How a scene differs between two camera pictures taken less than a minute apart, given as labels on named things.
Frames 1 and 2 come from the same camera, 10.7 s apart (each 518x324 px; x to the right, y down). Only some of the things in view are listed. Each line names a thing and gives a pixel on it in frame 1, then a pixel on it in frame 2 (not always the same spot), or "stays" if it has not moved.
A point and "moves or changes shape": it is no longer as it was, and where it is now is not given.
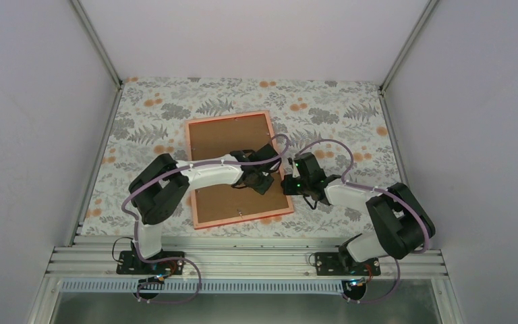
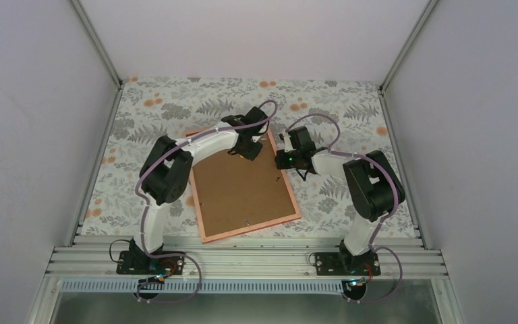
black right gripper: (285, 184) to (281, 163)
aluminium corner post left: (97, 43) stays
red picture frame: (218, 204) moves or changes shape
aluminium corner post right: (427, 11) stays
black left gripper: (262, 188) to (251, 154)
